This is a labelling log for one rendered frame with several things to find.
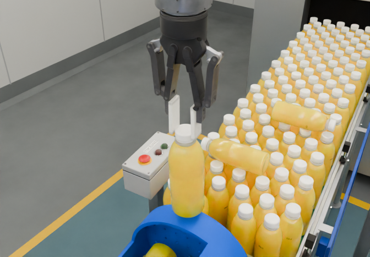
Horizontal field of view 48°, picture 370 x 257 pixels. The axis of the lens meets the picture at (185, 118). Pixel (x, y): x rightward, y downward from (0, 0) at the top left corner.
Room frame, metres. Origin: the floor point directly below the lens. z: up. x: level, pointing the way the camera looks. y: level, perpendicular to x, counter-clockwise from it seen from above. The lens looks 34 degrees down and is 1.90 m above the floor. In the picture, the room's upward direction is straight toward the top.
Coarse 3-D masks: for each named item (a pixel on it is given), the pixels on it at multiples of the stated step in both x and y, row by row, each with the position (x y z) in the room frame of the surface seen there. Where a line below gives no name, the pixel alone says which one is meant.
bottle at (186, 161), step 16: (176, 144) 0.61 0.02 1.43; (192, 144) 0.60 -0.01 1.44; (176, 160) 0.60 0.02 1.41; (192, 160) 0.59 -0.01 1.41; (176, 176) 0.59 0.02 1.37; (192, 176) 0.59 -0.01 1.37; (176, 192) 0.59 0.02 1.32; (192, 192) 0.59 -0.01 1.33; (176, 208) 0.60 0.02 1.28; (192, 208) 0.59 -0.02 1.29
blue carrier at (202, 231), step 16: (160, 208) 0.67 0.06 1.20; (144, 224) 0.63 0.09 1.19; (160, 224) 0.61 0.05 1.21; (176, 224) 0.59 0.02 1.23; (192, 224) 0.59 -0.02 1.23; (208, 224) 0.60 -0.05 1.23; (144, 240) 0.68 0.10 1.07; (160, 240) 0.68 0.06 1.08; (176, 240) 0.65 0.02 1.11; (192, 240) 0.63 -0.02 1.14; (208, 240) 0.56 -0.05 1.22; (224, 240) 0.57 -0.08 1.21; (128, 256) 0.63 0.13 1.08; (192, 256) 0.63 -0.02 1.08; (208, 256) 0.53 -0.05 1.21; (224, 256) 0.54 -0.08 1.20; (240, 256) 0.56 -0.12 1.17
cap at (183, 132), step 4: (184, 124) 0.64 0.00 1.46; (188, 124) 0.64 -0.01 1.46; (176, 128) 0.62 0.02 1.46; (180, 128) 0.63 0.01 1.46; (184, 128) 0.62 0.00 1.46; (188, 128) 0.62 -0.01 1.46; (176, 132) 0.61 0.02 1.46; (180, 132) 0.61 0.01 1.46; (184, 132) 0.61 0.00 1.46; (188, 132) 0.61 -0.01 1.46; (176, 136) 0.61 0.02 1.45; (180, 136) 0.60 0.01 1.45; (184, 136) 0.60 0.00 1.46; (188, 136) 0.60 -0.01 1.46; (180, 140) 0.60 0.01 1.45; (184, 140) 0.60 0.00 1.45; (188, 140) 0.60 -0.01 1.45; (192, 140) 0.61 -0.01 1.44
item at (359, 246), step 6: (366, 216) 0.86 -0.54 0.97; (366, 222) 0.84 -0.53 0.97; (366, 228) 0.83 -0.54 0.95; (360, 234) 0.85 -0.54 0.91; (366, 234) 0.83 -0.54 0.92; (360, 240) 0.83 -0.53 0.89; (366, 240) 0.83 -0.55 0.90; (360, 246) 0.83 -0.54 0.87; (366, 246) 0.82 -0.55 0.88; (354, 252) 0.84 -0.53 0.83; (360, 252) 0.83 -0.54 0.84; (366, 252) 0.82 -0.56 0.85
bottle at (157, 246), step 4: (156, 244) 0.62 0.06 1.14; (160, 244) 0.62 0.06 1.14; (164, 244) 0.62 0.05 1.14; (152, 248) 0.61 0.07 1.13; (156, 248) 0.61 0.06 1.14; (160, 248) 0.61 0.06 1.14; (164, 248) 0.61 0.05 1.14; (168, 248) 0.61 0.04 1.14; (148, 252) 0.60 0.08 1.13; (152, 252) 0.60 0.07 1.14; (156, 252) 0.60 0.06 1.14; (160, 252) 0.60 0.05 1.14; (164, 252) 0.60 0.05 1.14; (168, 252) 0.60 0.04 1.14; (172, 252) 0.60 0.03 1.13; (144, 256) 0.59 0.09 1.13; (148, 256) 0.59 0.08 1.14; (152, 256) 0.59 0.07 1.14; (156, 256) 0.59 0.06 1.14; (160, 256) 0.59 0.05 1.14; (164, 256) 0.59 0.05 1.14; (168, 256) 0.59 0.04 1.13; (172, 256) 0.59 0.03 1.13; (176, 256) 0.60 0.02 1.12
